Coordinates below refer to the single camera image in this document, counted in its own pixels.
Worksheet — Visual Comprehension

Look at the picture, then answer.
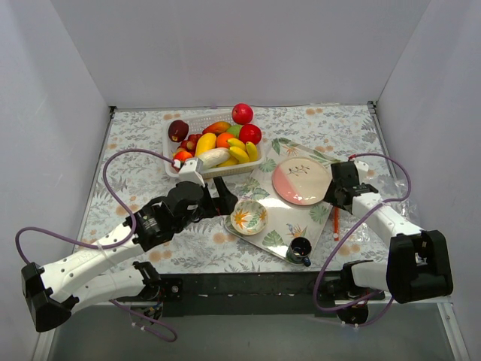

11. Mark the white radish toy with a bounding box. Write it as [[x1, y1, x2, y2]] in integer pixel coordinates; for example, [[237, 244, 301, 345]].
[[198, 147, 230, 170]]

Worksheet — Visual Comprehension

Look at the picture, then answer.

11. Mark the clear zip top bag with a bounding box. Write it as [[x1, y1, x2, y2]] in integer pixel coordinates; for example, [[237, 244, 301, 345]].
[[330, 176, 425, 245]]

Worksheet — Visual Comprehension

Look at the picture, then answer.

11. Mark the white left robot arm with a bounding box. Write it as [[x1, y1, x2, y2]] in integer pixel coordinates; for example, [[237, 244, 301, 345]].
[[21, 177, 238, 332]]

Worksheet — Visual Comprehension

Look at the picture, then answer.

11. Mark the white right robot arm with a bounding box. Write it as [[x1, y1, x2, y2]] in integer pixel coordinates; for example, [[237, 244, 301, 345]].
[[325, 160, 453, 304]]

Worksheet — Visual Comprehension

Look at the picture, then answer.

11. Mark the floral small bowl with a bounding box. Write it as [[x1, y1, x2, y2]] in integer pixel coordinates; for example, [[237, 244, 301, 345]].
[[230, 199, 268, 235]]

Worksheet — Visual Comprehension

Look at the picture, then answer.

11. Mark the pink white plate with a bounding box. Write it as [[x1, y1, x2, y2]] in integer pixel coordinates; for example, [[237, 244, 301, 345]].
[[271, 157, 331, 206]]

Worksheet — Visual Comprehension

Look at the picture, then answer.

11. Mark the yellow fruit under radish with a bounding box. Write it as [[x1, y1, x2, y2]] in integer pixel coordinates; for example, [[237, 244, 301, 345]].
[[217, 156, 238, 168]]

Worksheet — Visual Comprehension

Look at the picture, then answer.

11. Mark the yellow banana bunch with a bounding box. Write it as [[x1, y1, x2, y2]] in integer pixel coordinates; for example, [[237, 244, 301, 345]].
[[227, 138, 259, 164]]

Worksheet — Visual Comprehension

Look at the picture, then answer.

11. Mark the leaf pattern tray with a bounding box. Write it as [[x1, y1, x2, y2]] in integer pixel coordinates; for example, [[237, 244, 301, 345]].
[[225, 138, 339, 260]]

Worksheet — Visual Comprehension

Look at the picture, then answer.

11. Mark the red cherries cluster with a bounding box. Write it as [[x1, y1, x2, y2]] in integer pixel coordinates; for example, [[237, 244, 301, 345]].
[[180, 134, 202, 153]]

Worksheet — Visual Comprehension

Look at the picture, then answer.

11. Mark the floral tablecloth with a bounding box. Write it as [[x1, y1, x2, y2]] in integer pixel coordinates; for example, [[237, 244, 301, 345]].
[[76, 105, 409, 277]]

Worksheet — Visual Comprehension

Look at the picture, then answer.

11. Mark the yellow mango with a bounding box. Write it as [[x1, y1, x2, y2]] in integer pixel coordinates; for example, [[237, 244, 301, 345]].
[[195, 132, 216, 156]]

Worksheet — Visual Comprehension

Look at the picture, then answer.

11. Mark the orange fruit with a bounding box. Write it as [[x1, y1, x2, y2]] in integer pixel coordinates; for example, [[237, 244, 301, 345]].
[[216, 132, 234, 148]]

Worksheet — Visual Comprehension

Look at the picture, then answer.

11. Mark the dark red apple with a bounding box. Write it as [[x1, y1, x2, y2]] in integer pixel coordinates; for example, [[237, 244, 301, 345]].
[[168, 120, 189, 143]]

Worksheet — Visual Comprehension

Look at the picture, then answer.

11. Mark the green fruit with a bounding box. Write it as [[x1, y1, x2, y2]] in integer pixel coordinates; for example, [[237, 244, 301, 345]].
[[227, 124, 243, 138]]

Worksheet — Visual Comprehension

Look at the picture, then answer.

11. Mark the red apple right side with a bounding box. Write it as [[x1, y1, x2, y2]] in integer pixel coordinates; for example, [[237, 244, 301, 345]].
[[238, 123, 262, 145]]

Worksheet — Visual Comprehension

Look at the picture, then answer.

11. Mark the orange red mango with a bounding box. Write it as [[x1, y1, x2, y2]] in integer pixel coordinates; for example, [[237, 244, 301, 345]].
[[202, 121, 231, 135]]

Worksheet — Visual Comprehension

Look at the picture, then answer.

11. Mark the dark blue cup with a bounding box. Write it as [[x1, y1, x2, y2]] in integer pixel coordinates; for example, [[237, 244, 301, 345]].
[[286, 237, 312, 267]]

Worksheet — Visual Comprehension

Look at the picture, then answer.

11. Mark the white plastic fruit basket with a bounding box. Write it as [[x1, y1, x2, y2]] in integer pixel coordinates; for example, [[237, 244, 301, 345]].
[[162, 110, 266, 179]]

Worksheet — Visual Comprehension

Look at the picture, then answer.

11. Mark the red pomegranate on basket rim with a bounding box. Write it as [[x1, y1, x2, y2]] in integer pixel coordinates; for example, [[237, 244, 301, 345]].
[[231, 103, 254, 125]]

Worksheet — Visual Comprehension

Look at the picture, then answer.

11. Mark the black base bar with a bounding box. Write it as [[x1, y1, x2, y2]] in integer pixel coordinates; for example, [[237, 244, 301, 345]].
[[116, 271, 377, 319]]

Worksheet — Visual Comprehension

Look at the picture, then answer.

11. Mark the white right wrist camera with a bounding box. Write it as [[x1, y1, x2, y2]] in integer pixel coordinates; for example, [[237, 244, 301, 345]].
[[347, 157, 369, 186]]

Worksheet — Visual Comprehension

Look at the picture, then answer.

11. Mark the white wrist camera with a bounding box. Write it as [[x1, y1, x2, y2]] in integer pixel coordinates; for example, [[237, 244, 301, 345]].
[[174, 157, 204, 187], [347, 157, 369, 186]]

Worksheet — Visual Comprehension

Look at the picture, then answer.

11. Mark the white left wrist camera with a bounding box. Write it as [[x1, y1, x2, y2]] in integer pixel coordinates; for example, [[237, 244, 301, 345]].
[[174, 157, 204, 187]]

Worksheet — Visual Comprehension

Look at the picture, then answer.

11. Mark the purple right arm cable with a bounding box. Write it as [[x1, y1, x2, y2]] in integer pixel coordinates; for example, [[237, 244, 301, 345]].
[[312, 153, 412, 327]]

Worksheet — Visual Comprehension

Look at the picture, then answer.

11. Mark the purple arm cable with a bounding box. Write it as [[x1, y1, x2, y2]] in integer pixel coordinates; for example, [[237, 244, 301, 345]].
[[312, 153, 412, 327], [14, 148, 178, 343]]

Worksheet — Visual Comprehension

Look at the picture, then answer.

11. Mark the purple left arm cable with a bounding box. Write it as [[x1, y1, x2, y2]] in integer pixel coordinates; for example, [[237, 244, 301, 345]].
[[14, 148, 178, 343]]

